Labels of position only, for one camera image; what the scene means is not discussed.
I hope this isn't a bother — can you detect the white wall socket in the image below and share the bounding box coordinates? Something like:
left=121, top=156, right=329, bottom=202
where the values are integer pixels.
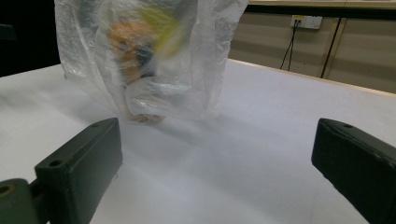
left=290, top=14, right=323, bottom=30

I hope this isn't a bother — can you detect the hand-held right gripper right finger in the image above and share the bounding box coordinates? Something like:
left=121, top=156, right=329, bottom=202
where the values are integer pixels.
left=311, top=118, right=396, bottom=224

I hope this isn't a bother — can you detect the clear plastic bag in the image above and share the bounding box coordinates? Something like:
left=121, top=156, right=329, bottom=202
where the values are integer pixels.
left=53, top=0, right=250, bottom=124

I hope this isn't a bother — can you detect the black cable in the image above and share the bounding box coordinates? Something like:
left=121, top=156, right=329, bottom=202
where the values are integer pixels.
left=287, top=21, right=300, bottom=72
left=279, top=20, right=297, bottom=70

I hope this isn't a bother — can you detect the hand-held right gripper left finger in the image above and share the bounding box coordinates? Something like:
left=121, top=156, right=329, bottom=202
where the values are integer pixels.
left=34, top=117, right=123, bottom=224

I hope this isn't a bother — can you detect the orange and yellow toy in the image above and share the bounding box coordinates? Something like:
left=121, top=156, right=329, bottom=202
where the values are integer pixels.
left=106, top=6, right=181, bottom=123

